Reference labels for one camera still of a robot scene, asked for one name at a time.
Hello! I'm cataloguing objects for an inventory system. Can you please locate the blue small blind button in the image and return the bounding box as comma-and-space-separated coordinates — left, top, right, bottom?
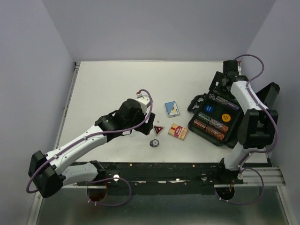
204, 105, 214, 113

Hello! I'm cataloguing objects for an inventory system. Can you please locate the yellow big blind button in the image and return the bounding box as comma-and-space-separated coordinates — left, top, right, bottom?
221, 113, 231, 122

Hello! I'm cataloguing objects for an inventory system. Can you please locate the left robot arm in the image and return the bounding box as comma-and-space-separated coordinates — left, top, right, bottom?
26, 95, 155, 198

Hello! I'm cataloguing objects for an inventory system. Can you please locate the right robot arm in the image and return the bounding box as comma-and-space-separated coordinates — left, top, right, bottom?
212, 60, 278, 184

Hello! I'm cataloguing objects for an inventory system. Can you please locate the black poker set case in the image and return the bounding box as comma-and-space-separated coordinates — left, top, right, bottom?
186, 82, 280, 149

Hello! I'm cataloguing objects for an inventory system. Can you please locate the red Texas Hold'em card deck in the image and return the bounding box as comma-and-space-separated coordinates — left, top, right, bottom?
168, 123, 188, 141

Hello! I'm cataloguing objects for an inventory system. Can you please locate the triangular all in button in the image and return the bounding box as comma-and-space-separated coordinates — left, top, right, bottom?
153, 125, 165, 136

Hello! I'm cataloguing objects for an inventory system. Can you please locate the blue ten poker chip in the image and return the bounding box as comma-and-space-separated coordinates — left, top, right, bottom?
150, 139, 159, 147

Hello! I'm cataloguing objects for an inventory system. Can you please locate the green purple chip roll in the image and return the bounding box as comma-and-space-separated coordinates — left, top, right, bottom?
209, 93, 228, 105

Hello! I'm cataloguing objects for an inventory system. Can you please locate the purple white chip roll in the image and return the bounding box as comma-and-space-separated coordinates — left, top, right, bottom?
225, 101, 240, 111

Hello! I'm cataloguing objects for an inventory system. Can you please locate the blue playing card deck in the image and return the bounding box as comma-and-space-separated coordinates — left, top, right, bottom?
165, 101, 180, 118

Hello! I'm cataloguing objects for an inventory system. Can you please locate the green blue chip roll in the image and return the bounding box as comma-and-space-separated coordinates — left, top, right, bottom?
197, 112, 211, 123

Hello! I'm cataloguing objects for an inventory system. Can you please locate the tan blue chip roll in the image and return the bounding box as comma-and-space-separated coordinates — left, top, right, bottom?
209, 119, 229, 133

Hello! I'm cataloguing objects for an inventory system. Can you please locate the orange black chip roll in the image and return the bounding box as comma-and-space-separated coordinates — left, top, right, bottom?
193, 119, 207, 130

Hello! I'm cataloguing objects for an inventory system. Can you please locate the brown orange chip roll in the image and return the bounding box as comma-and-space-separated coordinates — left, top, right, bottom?
204, 126, 225, 141

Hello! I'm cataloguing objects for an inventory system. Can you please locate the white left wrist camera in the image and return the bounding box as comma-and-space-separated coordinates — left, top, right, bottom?
136, 92, 150, 115

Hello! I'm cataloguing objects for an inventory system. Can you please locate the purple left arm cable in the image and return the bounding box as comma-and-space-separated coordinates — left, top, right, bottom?
26, 89, 154, 207

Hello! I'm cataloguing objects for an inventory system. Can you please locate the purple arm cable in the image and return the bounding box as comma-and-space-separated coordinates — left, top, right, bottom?
214, 54, 279, 204
26, 89, 154, 207

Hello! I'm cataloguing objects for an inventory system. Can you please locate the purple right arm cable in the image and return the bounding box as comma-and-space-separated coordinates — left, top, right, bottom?
214, 54, 279, 204

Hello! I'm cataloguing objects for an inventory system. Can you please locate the aluminium frame rail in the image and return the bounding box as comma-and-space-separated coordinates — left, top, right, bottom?
37, 166, 286, 188

